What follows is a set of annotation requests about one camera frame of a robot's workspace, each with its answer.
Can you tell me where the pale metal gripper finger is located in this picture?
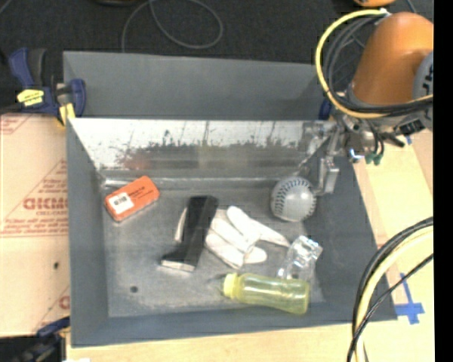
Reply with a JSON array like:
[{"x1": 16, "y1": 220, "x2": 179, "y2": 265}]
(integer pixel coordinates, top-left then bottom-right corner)
[
  {"x1": 325, "y1": 166, "x2": 341, "y2": 195},
  {"x1": 317, "y1": 157, "x2": 331, "y2": 195}
]

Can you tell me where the grey ball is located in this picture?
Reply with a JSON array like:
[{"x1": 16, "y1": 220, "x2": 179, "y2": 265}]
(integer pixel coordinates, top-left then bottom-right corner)
[{"x1": 269, "y1": 176, "x2": 319, "y2": 223}]

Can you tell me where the white glove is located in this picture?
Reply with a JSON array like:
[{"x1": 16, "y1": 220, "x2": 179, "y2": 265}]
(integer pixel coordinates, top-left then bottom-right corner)
[{"x1": 204, "y1": 205, "x2": 291, "y2": 271}]

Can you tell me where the yellow plastic bottle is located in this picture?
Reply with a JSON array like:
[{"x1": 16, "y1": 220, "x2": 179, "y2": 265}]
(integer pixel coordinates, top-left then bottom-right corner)
[{"x1": 220, "y1": 271, "x2": 311, "y2": 317}]

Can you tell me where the black flat block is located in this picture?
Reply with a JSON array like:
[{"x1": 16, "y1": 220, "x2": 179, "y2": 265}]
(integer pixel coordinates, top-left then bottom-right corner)
[{"x1": 160, "y1": 195, "x2": 220, "y2": 273}]

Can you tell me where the grey metal bin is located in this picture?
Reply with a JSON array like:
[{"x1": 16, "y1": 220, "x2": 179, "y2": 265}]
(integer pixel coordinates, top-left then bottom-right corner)
[{"x1": 62, "y1": 51, "x2": 398, "y2": 347}]

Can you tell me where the orange box with white label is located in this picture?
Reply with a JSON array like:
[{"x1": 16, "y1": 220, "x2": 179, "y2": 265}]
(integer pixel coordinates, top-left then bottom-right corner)
[{"x1": 104, "y1": 175, "x2": 161, "y2": 223}]

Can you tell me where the brown cardboard board, red print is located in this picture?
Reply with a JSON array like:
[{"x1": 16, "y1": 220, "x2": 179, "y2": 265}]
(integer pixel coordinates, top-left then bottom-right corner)
[{"x1": 0, "y1": 112, "x2": 71, "y2": 339}]

